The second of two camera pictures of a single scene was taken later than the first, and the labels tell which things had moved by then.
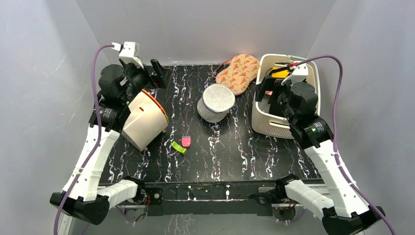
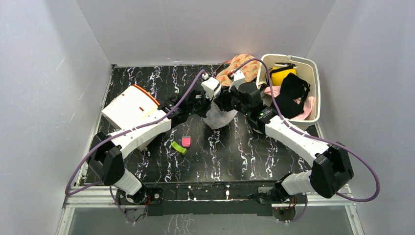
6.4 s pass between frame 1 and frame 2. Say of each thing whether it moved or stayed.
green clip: stayed
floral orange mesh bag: stayed
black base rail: stayed
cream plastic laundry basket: stayed
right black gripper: moved
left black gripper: moved
